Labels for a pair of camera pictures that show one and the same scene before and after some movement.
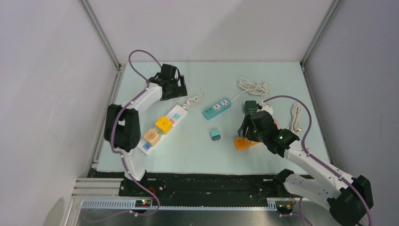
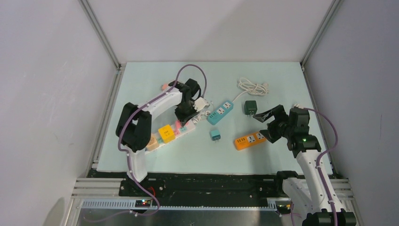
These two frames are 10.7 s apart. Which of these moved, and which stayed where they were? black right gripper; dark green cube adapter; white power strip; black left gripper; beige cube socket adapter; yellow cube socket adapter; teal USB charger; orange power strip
Moved: yellow cube socket adapter; black right gripper; black left gripper; white power strip; beige cube socket adapter
Stayed: orange power strip; teal USB charger; dark green cube adapter
